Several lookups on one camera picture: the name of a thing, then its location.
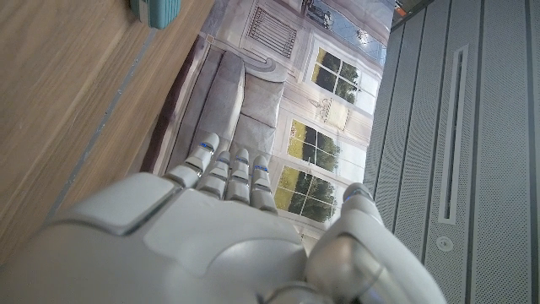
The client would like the printed living room backdrop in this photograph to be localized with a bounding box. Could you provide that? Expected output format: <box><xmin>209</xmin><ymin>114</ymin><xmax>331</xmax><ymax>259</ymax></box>
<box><xmin>141</xmin><ymin>0</ymin><xmax>397</xmax><ymax>254</ymax></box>

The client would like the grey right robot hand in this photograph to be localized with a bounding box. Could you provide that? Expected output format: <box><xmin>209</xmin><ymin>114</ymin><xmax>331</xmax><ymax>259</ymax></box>
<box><xmin>0</xmin><ymin>132</ymin><xmax>448</xmax><ymax>304</ymax></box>

